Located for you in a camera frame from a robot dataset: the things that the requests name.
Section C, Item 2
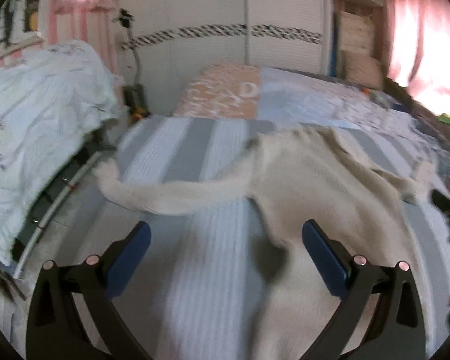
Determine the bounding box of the black cable on wall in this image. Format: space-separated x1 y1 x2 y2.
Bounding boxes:
113 6 147 117

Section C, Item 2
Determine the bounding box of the pink curtain right window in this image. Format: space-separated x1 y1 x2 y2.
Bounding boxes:
385 0 450 116

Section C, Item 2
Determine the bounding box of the wooden shelf unit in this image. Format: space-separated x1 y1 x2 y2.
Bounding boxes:
332 0 384 89

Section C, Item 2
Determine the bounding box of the black white wall poster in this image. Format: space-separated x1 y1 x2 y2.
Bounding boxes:
0 0 47 59

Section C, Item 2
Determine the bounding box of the white wardrobe with patterned band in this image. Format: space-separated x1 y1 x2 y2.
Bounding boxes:
118 0 331 115

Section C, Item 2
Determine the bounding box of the grey white striped blanket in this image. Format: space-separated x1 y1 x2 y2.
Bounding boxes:
26 116 450 359

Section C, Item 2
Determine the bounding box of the white metal bed rail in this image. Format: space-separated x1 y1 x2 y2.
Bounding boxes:
12 147 113 280

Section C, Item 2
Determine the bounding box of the pale crumpled duvet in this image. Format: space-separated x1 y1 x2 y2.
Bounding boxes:
0 40 124 266

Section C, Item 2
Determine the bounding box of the pink curtain left window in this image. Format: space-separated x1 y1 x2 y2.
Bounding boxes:
47 0 118 73

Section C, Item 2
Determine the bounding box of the pink curtain window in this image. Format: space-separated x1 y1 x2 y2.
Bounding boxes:
385 0 450 116
47 0 118 73

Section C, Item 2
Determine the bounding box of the beige ribbed knit sweater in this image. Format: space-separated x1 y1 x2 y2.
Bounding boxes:
96 127 434 359

